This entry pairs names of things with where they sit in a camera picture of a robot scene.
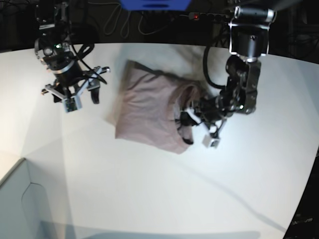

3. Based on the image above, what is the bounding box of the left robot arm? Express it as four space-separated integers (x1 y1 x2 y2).
181 0 277 147

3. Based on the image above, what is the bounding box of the blue plastic object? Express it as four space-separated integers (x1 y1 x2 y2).
120 0 191 11

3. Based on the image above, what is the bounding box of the black power strip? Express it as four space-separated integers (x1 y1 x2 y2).
187 12 230 23

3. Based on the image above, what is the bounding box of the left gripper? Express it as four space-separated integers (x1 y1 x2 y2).
179 101 227 148

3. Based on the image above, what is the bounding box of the mauve t-shirt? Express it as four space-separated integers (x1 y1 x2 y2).
114 60 205 154

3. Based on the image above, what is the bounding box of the grey looped cable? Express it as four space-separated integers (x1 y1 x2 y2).
103 4 175 38

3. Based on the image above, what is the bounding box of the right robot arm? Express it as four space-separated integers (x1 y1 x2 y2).
34 0 110 113

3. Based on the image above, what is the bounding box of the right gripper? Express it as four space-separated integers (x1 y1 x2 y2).
41 66 110 113

